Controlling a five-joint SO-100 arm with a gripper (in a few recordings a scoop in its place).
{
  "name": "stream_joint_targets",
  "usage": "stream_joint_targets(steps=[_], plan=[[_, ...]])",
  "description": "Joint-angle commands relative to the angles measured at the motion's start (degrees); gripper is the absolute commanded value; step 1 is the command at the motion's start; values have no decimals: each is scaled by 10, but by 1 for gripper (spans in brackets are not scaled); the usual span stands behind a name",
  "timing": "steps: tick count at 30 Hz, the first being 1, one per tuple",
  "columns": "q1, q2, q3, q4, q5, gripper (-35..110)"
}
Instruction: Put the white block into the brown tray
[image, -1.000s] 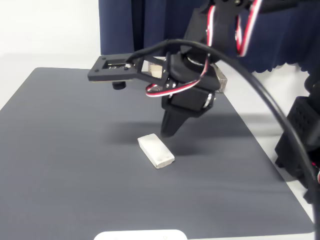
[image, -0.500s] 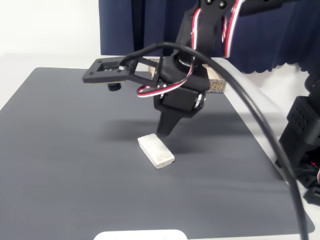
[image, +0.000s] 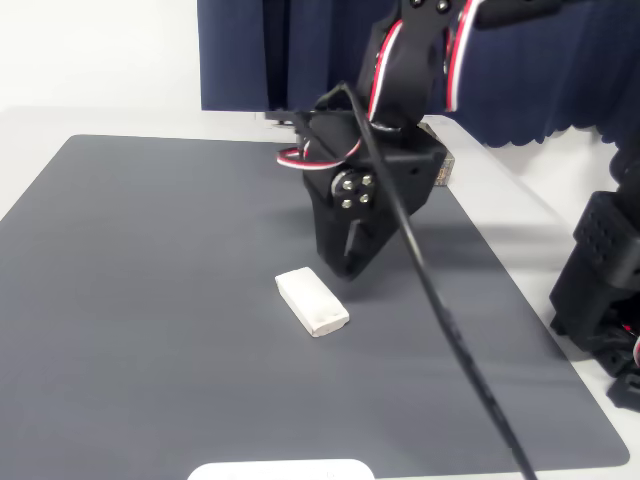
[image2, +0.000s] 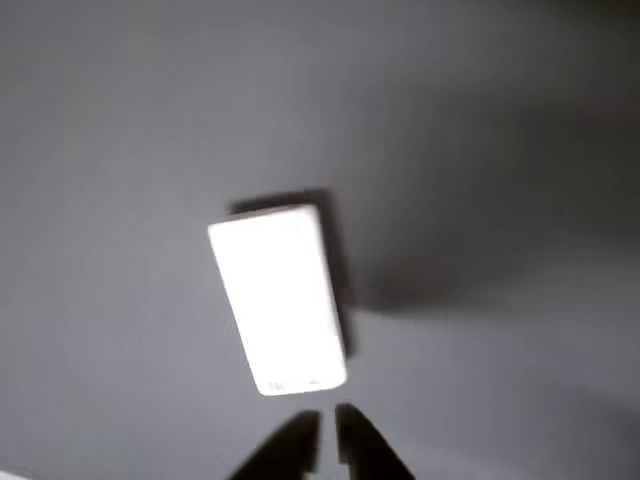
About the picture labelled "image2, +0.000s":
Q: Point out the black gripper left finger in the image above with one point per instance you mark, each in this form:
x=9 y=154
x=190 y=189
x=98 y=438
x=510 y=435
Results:
x=290 y=450

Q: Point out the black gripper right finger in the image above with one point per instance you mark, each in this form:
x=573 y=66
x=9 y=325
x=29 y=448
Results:
x=370 y=450

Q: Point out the white eraser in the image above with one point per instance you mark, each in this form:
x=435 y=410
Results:
x=280 y=300

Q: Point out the grey textured mat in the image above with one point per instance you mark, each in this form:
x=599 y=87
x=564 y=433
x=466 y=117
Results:
x=100 y=150

